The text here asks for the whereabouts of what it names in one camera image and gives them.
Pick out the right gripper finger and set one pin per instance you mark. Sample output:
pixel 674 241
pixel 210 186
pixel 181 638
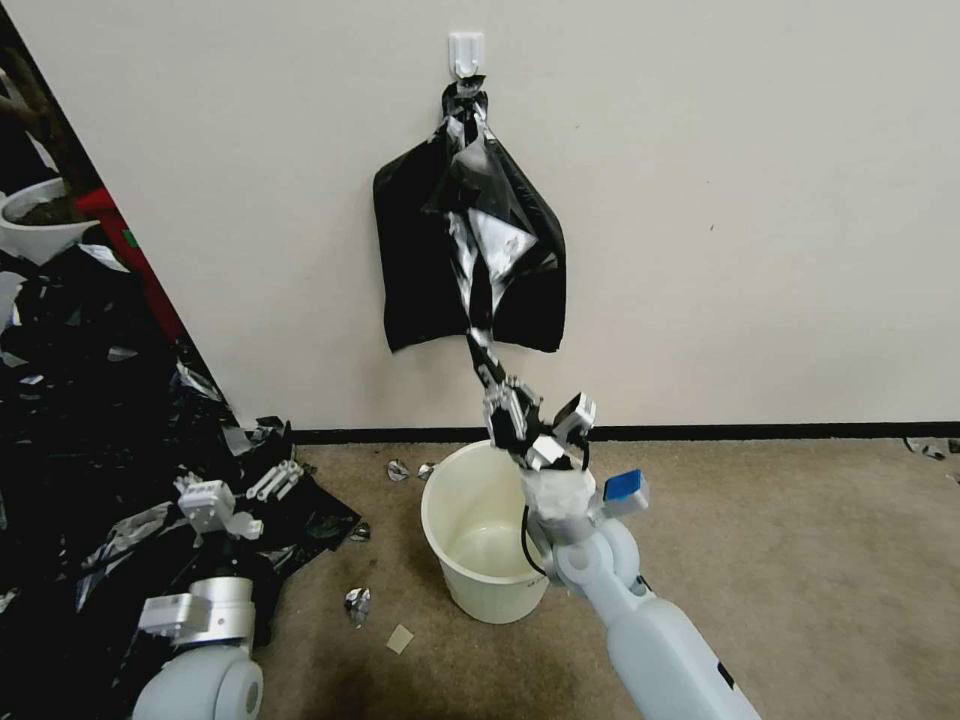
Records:
pixel 526 401
pixel 496 397

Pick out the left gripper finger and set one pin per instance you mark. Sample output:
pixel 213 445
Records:
pixel 274 481

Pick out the black plastic trash bag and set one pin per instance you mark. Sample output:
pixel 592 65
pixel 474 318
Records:
pixel 420 262

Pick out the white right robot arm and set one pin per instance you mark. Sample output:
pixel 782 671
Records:
pixel 652 637

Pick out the cream plastic trash bin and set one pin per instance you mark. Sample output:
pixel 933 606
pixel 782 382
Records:
pixel 480 577

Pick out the crumpled shiny plastic scrap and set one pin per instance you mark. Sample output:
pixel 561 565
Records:
pixel 934 450
pixel 358 606
pixel 361 533
pixel 259 435
pixel 426 472
pixel 397 469

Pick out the black baseboard strip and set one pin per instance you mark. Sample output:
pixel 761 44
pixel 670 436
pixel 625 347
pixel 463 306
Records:
pixel 712 433

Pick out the small tan cardboard piece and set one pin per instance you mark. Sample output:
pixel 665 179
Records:
pixel 400 639

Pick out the pile of black plastic bags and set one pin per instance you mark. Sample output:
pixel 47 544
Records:
pixel 67 420

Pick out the white plant pot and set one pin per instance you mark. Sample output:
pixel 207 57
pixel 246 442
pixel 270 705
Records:
pixel 37 225

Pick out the brown plant trunk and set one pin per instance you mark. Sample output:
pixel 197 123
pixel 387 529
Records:
pixel 37 127

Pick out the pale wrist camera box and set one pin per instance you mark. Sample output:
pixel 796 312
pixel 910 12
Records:
pixel 202 504
pixel 577 414

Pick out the white adhesive wall hook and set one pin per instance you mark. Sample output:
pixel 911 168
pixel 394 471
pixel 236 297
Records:
pixel 466 54

